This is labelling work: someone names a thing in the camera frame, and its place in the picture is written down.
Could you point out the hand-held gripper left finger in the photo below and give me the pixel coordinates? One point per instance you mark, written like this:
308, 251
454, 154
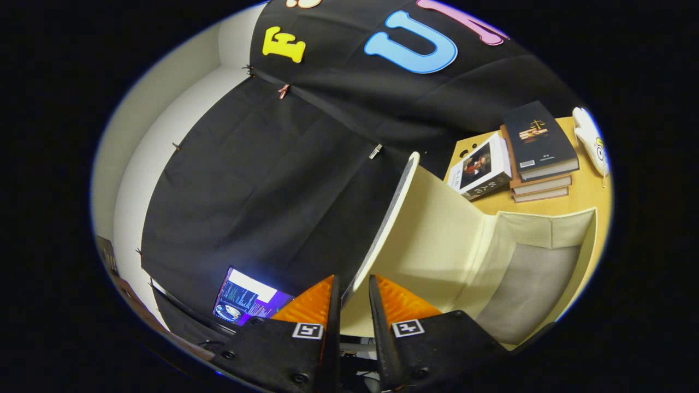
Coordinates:
333, 338

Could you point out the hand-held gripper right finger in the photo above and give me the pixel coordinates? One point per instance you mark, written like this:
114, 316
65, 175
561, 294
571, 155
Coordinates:
382, 338

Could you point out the grey fabric storage box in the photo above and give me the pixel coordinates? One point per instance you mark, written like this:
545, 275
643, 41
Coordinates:
437, 234

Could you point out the black backdrop cloth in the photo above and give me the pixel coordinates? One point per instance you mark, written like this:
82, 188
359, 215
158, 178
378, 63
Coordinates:
262, 180

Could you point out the silver metal clip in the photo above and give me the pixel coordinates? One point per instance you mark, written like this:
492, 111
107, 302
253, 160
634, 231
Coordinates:
375, 151

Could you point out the white portrait cover book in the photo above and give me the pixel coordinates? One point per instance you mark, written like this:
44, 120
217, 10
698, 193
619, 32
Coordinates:
480, 166

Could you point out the thin pale book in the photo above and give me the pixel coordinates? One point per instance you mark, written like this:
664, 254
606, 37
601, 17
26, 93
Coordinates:
540, 194

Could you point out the brown cover book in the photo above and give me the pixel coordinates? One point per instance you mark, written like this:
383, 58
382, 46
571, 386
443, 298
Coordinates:
540, 184

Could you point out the pink clip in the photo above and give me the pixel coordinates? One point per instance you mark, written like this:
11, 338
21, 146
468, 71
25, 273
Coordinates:
283, 91

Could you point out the dark navy hardcover book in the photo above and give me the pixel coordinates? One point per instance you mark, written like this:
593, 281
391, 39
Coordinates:
538, 139

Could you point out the small black clip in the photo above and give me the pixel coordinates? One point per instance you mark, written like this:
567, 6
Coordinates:
248, 69

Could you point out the white plush toy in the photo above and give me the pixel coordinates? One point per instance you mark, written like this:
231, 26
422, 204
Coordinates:
590, 136

